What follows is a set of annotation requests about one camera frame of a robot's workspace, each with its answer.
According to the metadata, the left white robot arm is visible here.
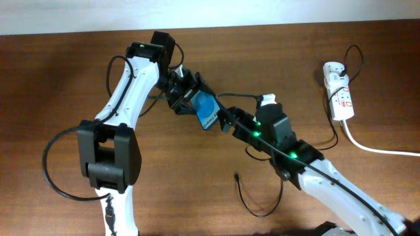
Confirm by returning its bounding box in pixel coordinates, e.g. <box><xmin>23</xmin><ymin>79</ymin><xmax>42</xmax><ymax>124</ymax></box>
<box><xmin>77</xmin><ymin>31</ymin><xmax>220</xmax><ymax>236</ymax></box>

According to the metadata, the black charging cable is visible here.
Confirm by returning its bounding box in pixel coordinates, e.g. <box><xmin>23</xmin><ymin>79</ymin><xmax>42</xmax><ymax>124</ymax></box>
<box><xmin>234</xmin><ymin>44</ymin><xmax>364</xmax><ymax>218</ymax></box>

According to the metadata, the white power strip cord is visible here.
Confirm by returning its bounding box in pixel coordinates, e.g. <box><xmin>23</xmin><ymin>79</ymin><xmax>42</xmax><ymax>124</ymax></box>
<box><xmin>341</xmin><ymin>119</ymin><xmax>420</xmax><ymax>157</ymax></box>

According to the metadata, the blue Galaxy smartphone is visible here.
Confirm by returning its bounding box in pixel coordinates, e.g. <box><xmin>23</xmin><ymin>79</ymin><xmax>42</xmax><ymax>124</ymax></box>
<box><xmin>191</xmin><ymin>90</ymin><xmax>220</xmax><ymax>130</ymax></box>

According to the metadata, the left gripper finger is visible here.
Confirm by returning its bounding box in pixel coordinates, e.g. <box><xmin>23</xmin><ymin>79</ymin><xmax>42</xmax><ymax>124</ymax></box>
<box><xmin>174</xmin><ymin>101</ymin><xmax>196</xmax><ymax>115</ymax></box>
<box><xmin>195</xmin><ymin>72</ymin><xmax>216</xmax><ymax>97</ymax></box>

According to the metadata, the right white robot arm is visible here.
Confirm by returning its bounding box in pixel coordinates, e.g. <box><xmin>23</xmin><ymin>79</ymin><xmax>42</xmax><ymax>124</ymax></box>
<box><xmin>219</xmin><ymin>104</ymin><xmax>408</xmax><ymax>235</ymax></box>

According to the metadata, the white USB charger plug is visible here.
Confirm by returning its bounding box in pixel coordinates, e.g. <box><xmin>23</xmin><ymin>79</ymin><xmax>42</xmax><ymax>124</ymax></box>
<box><xmin>323</xmin><ymin>62</ymin><xmax>349</xmax><ymax>89</ymax></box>

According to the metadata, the white power strip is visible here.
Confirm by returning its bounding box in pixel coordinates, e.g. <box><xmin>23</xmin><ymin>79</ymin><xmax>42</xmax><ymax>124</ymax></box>
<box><xmin>322</xmin><ymin>61</ymin><xmax>356</xmax><ymax>121</ymax></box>

